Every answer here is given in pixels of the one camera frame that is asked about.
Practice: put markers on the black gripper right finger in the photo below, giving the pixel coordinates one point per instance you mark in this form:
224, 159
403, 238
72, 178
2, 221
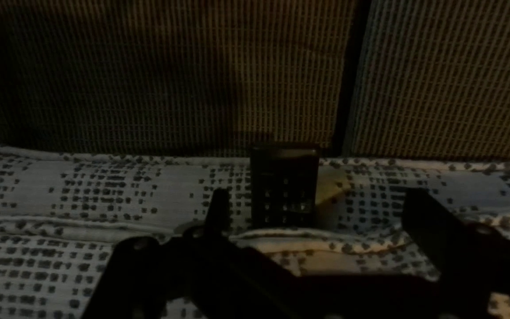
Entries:
472, 258

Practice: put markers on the white black-patterned cushion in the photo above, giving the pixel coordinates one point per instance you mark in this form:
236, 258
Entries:
63, 214

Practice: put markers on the black remote control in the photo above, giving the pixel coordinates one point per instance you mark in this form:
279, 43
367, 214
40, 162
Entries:
284, 185

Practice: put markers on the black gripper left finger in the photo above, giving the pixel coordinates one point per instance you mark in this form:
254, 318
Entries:
201, 265

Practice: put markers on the olive green sofa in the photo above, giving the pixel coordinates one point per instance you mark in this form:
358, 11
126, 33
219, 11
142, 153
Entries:
390, 79

